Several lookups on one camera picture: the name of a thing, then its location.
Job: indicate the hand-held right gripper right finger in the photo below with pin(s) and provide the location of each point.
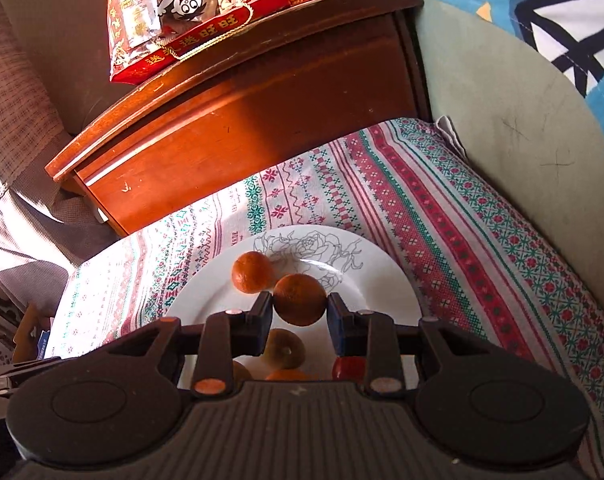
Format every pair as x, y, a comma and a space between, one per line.
335, 322

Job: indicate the red cherry tomato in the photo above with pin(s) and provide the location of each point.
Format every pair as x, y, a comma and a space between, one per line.
349, 367

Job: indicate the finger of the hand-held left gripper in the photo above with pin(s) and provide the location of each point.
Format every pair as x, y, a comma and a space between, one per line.
11, 375

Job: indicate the patterned striped tablecloth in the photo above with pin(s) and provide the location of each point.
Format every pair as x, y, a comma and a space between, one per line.
447, 240

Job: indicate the orange mandarin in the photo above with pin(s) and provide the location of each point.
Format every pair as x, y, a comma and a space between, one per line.
252, 272
287, 375
299, 300

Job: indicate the red snack gift bag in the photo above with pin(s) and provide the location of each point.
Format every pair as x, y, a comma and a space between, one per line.
191, 10

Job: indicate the checked grey curtain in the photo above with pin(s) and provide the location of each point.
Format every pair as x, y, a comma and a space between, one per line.
16, 175

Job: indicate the brown kiwi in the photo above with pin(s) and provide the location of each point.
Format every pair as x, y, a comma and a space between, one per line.
284, 347
242, 372

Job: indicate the blue printed blanket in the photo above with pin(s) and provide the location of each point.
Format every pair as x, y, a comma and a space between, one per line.
547, 15

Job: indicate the white plate with flower print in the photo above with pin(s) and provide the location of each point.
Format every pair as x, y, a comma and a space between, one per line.
377, 280

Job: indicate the pale green headboard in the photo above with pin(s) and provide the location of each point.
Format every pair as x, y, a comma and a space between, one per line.
512, 135

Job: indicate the brown wooden cabinet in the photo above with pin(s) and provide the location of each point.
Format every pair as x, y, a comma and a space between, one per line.
242, 125

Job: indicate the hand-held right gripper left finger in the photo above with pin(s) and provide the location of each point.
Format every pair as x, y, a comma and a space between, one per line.
263, 322

